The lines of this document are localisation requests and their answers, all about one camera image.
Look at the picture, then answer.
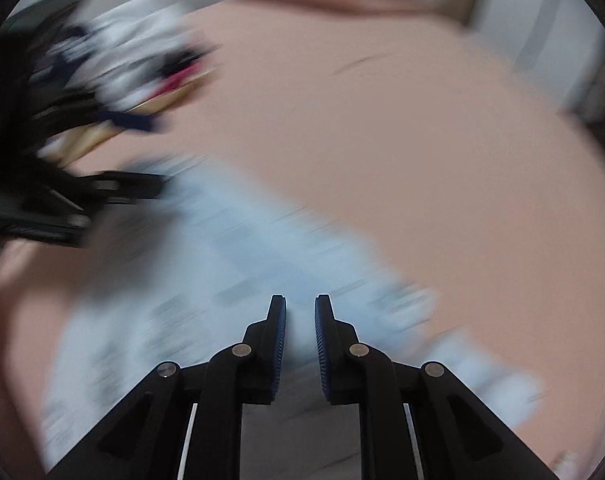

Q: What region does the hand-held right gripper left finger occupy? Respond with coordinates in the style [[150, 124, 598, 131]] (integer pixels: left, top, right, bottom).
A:
[[45, 294, 287, 480]]

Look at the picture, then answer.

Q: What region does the red and navy garment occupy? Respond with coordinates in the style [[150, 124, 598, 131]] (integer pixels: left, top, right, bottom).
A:
[[155, 62, 206, 98]]

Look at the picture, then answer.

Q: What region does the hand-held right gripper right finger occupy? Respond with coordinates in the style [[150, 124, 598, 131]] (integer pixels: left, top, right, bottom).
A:
[[315, 294, 558, 480]]

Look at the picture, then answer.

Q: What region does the white cabinet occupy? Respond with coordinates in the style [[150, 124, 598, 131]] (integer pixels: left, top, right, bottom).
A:
[[470, 0, 605, 111]]

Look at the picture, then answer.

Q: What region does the bed with pink sheet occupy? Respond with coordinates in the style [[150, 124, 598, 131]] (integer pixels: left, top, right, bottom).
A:
[[0, 0, 605, 480]]

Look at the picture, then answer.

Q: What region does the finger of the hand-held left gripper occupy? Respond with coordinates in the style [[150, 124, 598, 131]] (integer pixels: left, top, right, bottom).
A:
[[80, 171, 170, 206]]

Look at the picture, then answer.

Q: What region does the light blue printed garment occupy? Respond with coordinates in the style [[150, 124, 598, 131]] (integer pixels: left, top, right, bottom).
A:
[[40, 157, 543, 480]]

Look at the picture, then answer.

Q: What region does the navy blue garment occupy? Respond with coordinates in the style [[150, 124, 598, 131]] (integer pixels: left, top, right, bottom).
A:
[[105, 109, 160, 134]]

